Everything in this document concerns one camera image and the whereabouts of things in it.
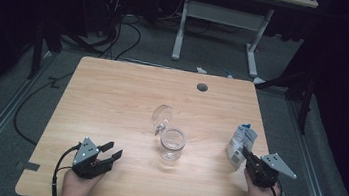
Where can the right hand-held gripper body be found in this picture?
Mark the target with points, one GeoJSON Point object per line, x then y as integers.
{"type": "Point", "coordinates": [275, 164]}

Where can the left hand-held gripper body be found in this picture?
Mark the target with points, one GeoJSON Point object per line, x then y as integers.
{"type": "Point", "coordinates": [86, 154]}

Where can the white and blue milk carton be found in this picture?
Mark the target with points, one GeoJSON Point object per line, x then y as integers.
{"type": "Point", "coordinates": [239, 143]}

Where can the person's left hand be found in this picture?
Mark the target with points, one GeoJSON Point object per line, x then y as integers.
{"type": "Point", "coordinates": [77, 188]}

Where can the grey tape strip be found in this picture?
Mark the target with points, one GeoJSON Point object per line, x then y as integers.
{"type": "Point", "coordinates": [29, 166]}
{"type": "Point", "coordinates": [283, 194]}

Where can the black metal stand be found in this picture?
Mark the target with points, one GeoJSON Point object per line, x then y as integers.
{"type": "Point", "coordinates": [37, 51]}
{"type": "Point", "coordinates": [305, 107]}

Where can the white plug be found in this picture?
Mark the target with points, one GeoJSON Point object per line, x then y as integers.
{"type": "Point", "coordinates": [201, 70]}

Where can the white metal desk frame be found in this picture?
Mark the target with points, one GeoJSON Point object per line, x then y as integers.
{"type": "Point", "coordinates": [221, 15]}

